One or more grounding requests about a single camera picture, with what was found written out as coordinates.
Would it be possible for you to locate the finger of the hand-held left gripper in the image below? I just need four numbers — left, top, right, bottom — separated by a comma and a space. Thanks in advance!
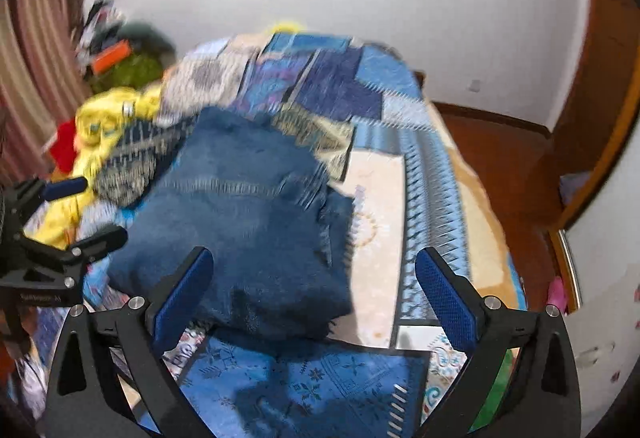
2, 175, 90, 223
22, 224, 128, 276

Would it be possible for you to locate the red plush toy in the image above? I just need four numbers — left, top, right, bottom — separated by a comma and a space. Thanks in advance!
47, 120, 78, 171

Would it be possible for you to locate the green patterned cloth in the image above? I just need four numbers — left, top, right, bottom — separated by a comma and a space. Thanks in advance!
107, 52, 163, 91

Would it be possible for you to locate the blue patchwork bedspread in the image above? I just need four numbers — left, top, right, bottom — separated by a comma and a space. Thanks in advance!
30, 32, 531, 438

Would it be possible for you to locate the pile of mixed clothes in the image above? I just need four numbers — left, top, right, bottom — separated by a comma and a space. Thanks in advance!
75, 0, 126, 63

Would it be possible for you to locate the blue denim jacket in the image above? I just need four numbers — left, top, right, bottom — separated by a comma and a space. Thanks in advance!
106, 106, 357, 341

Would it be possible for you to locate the brown wooden door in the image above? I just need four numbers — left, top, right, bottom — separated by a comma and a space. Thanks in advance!
547, 0, 640, 229

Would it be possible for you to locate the red striped curtain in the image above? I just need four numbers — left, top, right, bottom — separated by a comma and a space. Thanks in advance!
0, 0, 108, 189

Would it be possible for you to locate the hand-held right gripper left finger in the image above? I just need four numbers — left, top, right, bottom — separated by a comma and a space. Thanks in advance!
45, 246, 216, 438

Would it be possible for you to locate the yellow printed blanket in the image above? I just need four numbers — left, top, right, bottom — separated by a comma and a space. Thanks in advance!
22, 88, 166, 249

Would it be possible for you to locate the pink object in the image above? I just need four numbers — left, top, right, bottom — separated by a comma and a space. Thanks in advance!
547, 278, 568, 313

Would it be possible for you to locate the orange box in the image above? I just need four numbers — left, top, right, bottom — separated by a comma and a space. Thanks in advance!
91, 42, 128, 73

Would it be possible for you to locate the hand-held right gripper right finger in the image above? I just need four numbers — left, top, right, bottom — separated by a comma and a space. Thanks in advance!
414, 246, 581, 438

